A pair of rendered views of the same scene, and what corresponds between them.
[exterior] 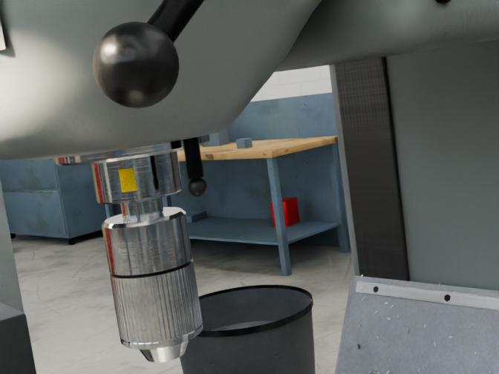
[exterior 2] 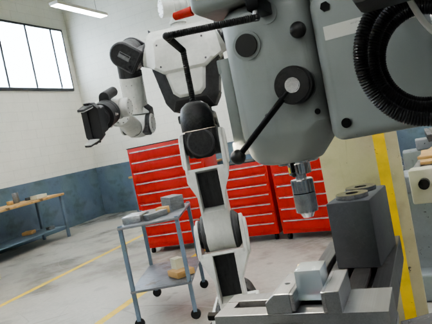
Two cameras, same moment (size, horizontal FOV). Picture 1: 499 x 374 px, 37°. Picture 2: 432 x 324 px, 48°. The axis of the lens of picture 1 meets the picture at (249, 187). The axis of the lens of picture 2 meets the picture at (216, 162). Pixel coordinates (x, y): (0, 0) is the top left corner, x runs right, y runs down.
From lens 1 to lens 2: 0.83 m
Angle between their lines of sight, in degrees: 67
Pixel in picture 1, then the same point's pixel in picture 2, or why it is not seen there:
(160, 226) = (296, 182)
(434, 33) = (349, 135)
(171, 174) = (299, 170)
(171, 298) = (299, 201)
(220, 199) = not seen: outside the picture
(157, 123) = (274, 161)
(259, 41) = (294, 141)
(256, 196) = not seen: outside the picture
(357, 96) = not seen: outside the picture
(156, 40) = (234, 154)
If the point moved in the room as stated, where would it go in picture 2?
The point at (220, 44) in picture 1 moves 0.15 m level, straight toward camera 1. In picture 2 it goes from (282, 143) to (212, 159)
